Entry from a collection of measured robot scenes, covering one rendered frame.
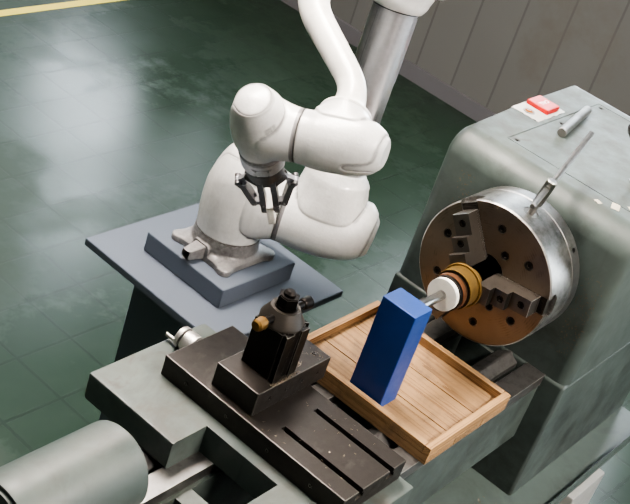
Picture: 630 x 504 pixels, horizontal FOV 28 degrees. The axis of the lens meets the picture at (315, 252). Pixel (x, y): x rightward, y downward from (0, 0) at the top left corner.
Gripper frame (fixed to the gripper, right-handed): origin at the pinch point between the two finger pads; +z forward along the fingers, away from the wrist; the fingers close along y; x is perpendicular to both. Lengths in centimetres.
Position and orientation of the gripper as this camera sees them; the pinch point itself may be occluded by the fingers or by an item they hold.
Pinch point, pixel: (271, 210)
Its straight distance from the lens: 258.9
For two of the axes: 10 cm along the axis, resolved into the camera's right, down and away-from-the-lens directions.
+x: 0.2, -8.9, 4.5
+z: 0.4, 4.5, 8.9
